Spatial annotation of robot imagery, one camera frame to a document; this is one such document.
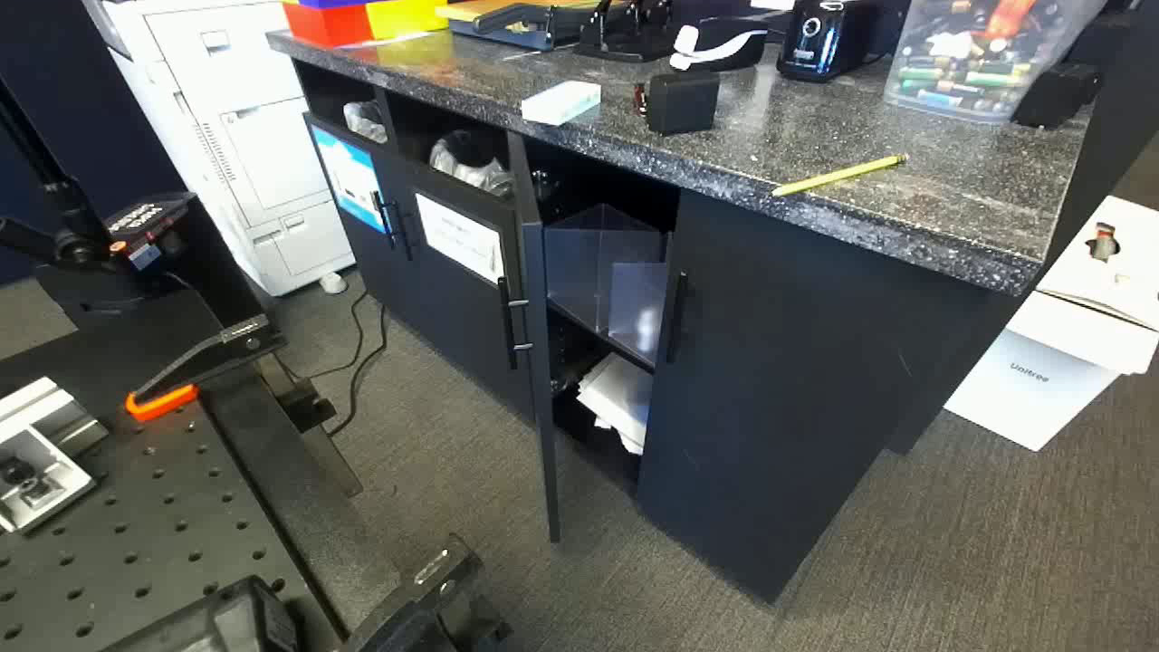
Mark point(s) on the black perforated robot table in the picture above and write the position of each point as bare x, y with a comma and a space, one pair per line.
215, 531

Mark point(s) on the white filing cabinet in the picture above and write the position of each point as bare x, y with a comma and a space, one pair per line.
228, 113

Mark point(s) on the yellow plastic bin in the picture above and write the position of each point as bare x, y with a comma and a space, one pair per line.
403, 15

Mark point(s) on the black cabinet with granite top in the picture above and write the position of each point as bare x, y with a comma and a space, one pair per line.
972, 202

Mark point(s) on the clear plastic storage bin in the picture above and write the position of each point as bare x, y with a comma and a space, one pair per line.
983, 56

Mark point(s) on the orange handled clamp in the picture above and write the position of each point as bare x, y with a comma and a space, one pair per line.
151, 410

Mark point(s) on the blue white label sheet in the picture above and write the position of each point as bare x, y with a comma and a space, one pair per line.
351, 179

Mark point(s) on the white paper label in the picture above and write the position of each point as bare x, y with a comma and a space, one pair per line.
461, 242

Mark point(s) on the white cardboard box with penguin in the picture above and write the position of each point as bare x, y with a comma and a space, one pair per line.
1091, 321

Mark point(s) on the black electronic device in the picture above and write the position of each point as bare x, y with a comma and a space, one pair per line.
828, 37

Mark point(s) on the black camera stand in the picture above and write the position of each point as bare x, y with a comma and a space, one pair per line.
145, 247

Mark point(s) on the black cabinet door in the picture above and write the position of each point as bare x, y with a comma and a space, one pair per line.
529, 301
786, 369

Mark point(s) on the yellow pencil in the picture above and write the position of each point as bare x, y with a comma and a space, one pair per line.
839, 177

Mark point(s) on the white flat box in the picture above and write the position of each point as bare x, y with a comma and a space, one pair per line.
564, 102

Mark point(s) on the small black box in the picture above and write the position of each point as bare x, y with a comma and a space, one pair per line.
681, 102

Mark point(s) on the red plastic bin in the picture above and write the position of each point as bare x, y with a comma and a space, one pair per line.
326, 24

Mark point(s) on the silver metal bracket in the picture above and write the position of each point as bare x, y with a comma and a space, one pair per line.
44, 434

